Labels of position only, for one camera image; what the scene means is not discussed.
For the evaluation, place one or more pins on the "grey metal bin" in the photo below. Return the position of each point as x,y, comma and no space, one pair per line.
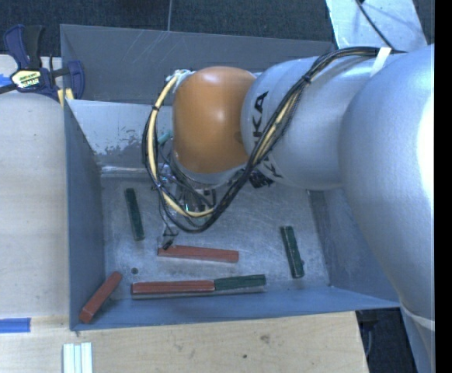
249,231

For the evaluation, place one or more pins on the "dark green flat block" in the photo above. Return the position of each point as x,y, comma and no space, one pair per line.
240,282
134,215
293,252

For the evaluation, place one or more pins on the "red-brown flat block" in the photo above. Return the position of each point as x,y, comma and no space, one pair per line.
171,287
100,297
198,254

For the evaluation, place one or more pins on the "pale wood board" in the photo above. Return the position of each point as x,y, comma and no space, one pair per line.
28,208

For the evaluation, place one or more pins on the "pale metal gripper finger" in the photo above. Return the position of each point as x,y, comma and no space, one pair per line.
161,241
170,236

